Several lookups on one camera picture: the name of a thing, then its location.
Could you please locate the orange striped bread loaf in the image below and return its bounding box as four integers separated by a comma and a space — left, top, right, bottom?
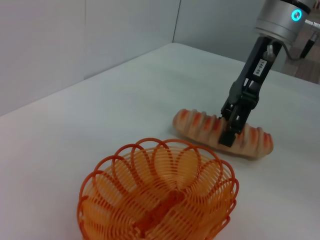
172, 107, 274, 159

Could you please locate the grey gripper cable with connector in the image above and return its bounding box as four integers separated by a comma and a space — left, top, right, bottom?
264, 37, 320, 61

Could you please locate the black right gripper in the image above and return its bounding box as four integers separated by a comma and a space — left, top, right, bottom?
218, 36, 284, 148

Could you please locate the orange wire basket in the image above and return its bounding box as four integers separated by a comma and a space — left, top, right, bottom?
76, 136, 240, 240

